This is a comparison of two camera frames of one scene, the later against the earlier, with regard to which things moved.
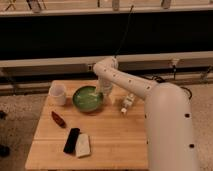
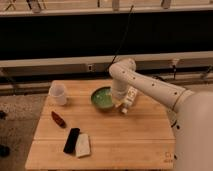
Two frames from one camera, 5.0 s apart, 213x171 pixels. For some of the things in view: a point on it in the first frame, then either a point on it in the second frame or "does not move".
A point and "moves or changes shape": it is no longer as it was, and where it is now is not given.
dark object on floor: [3, 115] does not move
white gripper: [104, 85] to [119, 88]
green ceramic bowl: [87, 99] moves or changes shape
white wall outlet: [89, 67] does not move
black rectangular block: [71, 140] does not move
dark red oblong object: [58, 120] does not move
